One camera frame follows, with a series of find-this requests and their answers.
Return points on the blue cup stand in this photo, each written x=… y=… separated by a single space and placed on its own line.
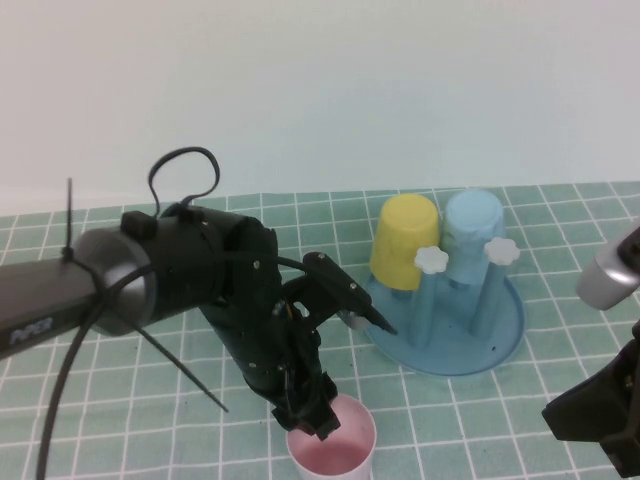
x=450 y=350

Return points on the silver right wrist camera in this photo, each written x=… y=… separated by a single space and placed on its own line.
x=600 y=280

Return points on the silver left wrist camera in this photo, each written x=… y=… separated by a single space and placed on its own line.
x=352 y=320

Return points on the black right camera mount bracket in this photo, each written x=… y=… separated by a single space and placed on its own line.
x=630 y=240

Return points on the green checked tablecloth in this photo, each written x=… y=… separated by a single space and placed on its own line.
x=150 y=450

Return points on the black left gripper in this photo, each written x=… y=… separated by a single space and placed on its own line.
x=295 y=370

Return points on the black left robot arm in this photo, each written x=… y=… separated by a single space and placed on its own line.
x=50 y=300

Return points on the yellow plastic cup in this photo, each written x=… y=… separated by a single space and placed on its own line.
x=400 y=235

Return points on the black left camera mount bracket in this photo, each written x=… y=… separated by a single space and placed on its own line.
x=340 y=282

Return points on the light blue plastic cup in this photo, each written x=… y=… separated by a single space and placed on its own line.
x=467 y=225

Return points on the black zip tie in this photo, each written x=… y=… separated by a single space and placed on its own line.
x=69 y=220
x=182 y=369

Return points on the pale pink plastic cup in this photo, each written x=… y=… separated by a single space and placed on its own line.
x=325 y=455

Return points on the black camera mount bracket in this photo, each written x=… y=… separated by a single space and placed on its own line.
x=630 y=240
x=340 y=282

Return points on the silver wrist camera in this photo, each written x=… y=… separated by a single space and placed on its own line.
x=600 y=280
x=352 y=320

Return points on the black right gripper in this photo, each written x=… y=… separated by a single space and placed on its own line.
x=600 y=410

